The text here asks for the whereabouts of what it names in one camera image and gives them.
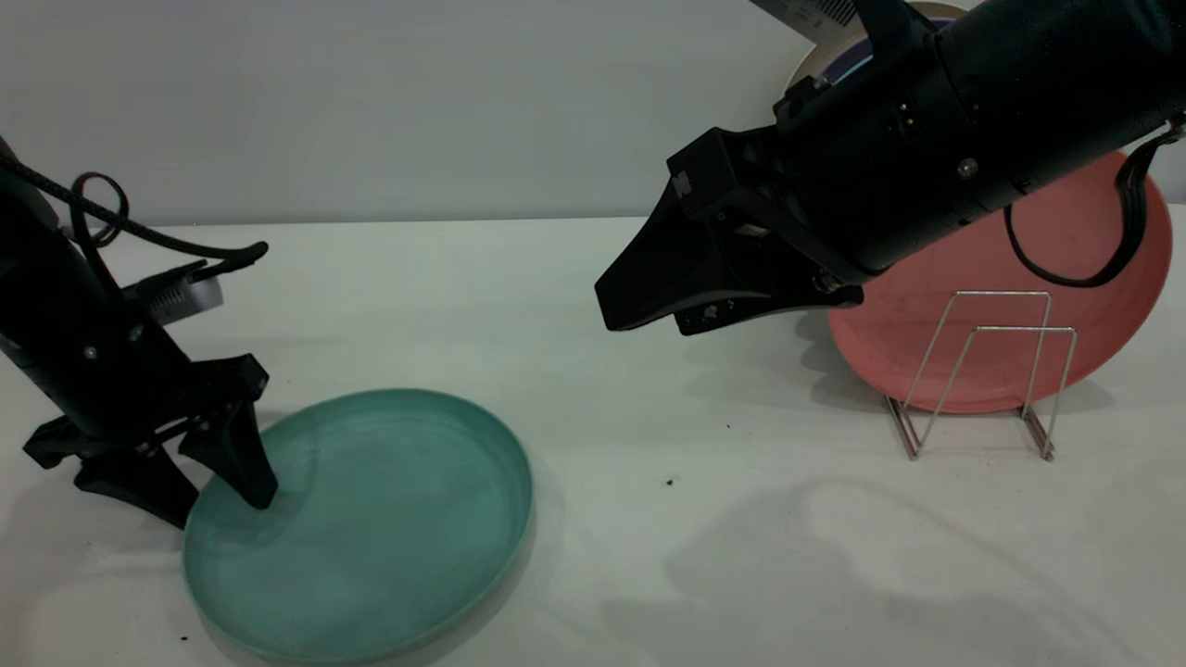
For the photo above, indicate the green plate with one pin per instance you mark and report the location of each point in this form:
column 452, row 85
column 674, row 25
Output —
column 380, row 537

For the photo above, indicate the pink plate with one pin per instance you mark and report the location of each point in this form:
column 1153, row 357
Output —
column 1066, row 241

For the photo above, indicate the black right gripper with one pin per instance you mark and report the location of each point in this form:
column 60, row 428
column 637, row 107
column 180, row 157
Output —
column 852, row 167

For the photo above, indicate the beige plate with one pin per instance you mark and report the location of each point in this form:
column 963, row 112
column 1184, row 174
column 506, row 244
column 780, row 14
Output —
column 804, row 67

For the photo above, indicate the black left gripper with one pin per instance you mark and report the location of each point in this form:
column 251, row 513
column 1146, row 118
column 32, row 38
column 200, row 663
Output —
column 139, row 389

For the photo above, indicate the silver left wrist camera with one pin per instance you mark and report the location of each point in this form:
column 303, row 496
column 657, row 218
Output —
column 185, row 296

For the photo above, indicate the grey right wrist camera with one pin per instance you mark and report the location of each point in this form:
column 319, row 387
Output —
column 815, row 14

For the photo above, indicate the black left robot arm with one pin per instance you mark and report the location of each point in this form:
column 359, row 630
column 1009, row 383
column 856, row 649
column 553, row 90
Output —
column 46, row 296

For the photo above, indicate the dark navy plate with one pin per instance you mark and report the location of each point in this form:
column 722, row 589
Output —
column 852, row 67

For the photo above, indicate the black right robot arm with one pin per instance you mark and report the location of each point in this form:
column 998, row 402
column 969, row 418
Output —
column 1066, row 83

